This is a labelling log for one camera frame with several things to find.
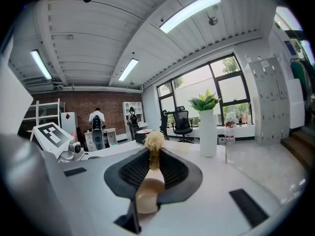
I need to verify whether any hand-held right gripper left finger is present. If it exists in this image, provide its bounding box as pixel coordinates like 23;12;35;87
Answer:
61;147;150;236

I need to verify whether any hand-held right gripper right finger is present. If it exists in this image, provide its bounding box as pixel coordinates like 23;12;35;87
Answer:
141;147;284;236

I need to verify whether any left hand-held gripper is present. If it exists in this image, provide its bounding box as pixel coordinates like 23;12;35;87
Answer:
30;122;86;163

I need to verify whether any tan potato-shaped object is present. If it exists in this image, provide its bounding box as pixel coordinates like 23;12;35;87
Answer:
135;130;166;215

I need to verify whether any white cabinet with red sticker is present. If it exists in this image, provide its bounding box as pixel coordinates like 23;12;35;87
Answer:
61;111;78;139

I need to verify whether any white metal shelf rack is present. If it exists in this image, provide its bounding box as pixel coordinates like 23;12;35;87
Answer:
23;98;66;133

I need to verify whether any black backpack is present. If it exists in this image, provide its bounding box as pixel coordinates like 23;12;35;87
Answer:
91;115;103;130
128;112;139;127

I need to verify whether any white desk with drawers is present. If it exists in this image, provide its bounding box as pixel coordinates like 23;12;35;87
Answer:
83;127;118;152

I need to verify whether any person's grey shirt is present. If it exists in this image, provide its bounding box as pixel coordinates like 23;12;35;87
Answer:
0;33;34;138

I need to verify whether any tall white vase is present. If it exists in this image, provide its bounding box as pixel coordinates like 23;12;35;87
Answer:
197;109;219;158

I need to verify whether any water jug with red label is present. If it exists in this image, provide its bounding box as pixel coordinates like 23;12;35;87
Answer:
224;126;237;145

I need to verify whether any long ceiling light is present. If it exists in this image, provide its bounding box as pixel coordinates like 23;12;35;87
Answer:
118;58;139;82
30;49;53;81
159;0;221;34

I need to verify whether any black box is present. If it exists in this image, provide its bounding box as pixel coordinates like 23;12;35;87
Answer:
134;130;151;145

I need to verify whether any black office chair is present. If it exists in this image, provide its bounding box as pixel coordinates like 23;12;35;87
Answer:
171;105;195;144
159;109;171;141

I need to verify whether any red white flower bouquet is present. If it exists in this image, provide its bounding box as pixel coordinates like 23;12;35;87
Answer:
224;112;237;129

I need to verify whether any white open shelf unit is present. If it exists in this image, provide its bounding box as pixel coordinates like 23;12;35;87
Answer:
122;101;149;143

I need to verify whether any green artificial plant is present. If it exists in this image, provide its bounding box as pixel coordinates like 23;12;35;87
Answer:
188;89;222;112

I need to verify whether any wooden step platform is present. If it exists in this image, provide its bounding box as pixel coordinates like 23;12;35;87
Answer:
281;130;315;172

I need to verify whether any grey locker cabinet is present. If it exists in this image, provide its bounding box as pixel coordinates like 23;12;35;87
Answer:
244;56;291;147

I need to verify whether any black-framed window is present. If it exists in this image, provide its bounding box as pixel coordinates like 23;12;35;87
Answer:
156;54;252;133

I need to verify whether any plain white cabinet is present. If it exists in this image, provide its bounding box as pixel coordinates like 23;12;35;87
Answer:
286;78;306;130

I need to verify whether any clothes rack with green garment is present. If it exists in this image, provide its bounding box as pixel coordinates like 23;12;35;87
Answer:
289;57;315;103

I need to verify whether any blue wall poster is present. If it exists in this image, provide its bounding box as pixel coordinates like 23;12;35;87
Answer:
283;40;295;57

